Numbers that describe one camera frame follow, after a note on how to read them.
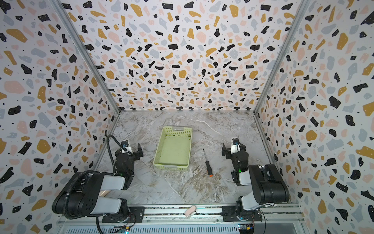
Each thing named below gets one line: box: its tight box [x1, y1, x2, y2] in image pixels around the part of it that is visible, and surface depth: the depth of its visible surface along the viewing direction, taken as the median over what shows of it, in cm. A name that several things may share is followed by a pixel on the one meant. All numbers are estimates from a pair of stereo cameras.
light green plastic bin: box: [152, 126, 193, 172], surface depth 102 cm
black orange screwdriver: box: [202, 148, 214, 177], surface depth 90 cm
